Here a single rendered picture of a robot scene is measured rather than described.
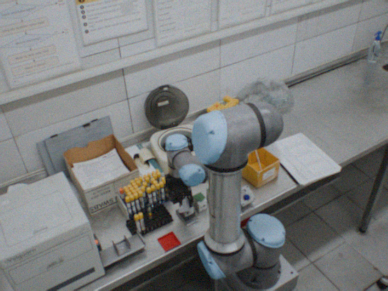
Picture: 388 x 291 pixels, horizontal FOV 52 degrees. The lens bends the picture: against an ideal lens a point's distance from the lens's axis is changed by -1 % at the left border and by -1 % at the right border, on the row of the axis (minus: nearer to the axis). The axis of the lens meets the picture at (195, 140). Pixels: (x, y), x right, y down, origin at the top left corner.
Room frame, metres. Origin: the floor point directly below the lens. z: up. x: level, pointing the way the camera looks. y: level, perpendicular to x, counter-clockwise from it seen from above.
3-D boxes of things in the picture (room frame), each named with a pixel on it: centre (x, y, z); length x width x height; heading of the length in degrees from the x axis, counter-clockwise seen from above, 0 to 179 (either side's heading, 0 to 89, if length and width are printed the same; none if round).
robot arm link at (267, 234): (0.76, -0.19, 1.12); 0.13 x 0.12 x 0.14; 113
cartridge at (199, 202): (1.12, -0.01, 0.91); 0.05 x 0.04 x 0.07; 30
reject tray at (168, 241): (0.95, 0.12, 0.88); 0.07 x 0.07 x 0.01; 30
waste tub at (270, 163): (1.30, -0.27, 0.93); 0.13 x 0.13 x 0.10; 35
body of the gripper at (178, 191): (1.06, 0.07, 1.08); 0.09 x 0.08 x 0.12; 120
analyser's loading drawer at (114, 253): (0.89, 0.31, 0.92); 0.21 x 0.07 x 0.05; 120
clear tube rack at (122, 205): (1.16, 0.22, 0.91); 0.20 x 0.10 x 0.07; 120
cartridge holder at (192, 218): (1.07, 0.05, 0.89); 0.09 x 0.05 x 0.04; 31
